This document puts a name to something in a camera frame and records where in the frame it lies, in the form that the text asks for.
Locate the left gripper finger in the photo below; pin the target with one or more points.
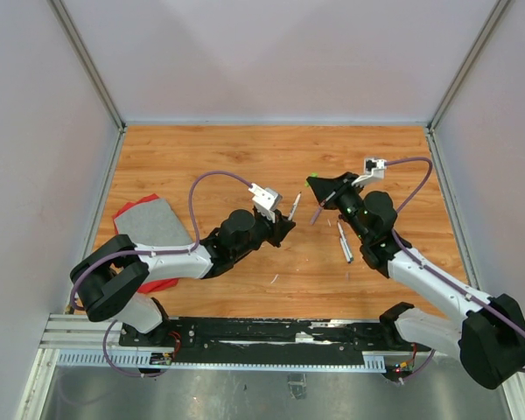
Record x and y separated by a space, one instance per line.
280 233
283 224

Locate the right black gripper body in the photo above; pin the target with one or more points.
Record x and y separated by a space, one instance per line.
348 202

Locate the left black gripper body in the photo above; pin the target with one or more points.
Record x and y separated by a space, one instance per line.
264 230

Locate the white pen green tip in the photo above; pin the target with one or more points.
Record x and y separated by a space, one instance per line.
294 207

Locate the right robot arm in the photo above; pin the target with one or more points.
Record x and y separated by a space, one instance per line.
485 334

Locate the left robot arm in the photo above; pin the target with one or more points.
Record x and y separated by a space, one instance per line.
106 284

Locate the purple pen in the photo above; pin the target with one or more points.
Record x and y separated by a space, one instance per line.
316 215

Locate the white blue pen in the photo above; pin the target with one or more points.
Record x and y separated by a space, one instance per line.
342 234
346 250

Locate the grey felt cloth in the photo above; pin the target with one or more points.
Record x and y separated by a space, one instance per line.
153 223

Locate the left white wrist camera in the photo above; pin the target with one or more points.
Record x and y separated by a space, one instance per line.
265 201

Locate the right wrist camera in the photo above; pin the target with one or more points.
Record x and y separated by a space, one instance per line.
374 171

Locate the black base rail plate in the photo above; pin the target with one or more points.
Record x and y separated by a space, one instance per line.
267 341

